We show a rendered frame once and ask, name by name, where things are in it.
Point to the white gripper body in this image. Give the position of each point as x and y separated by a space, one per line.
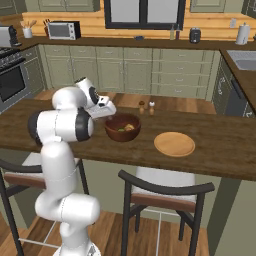
103 110

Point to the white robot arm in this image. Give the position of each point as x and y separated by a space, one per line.
55 160

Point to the green lime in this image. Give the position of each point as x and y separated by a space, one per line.
121 129

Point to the chicken drumstick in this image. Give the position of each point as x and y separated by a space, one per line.
129 126

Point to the dark brown wooden bowl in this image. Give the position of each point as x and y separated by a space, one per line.
122 134

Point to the brown pepper shaker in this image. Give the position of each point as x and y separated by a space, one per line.
141 107

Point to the white salt shaker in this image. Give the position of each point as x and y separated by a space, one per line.
151 108

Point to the green lower cupboard run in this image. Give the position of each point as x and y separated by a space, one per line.
133 70

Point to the green cupboard run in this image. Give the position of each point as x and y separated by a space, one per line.
63 5
133 70

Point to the round light wooden plate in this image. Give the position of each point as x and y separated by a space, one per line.
174 144

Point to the small dark dish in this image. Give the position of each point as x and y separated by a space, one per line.
139 38

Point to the silver toaster oven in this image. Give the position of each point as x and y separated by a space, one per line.
63 30

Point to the black oven with hob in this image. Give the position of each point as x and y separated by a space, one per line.
10 80

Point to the dark knife block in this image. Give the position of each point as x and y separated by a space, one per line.
46 28

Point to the pale glass bottle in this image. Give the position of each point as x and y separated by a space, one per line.
172 32

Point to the black stool with white seat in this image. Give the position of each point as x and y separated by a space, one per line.
166 193
20 178

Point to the black framed window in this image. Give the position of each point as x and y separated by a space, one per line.
145 13

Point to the dark red bottle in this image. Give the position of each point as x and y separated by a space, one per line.
178 32

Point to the white pot with wooden tools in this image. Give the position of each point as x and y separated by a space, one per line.
27 31

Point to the green upper cupboard run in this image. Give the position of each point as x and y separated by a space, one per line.
63 5

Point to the black toaster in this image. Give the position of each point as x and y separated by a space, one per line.
195 35

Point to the grey coffee machine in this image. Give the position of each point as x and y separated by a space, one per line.
8 36

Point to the dark dishwasher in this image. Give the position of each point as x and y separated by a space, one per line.
230 95

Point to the grey sink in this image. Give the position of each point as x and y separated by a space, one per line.
245 60

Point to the white paper towel roll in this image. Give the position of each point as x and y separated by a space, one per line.
242 34

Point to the white wall socket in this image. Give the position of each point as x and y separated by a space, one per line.
233 22

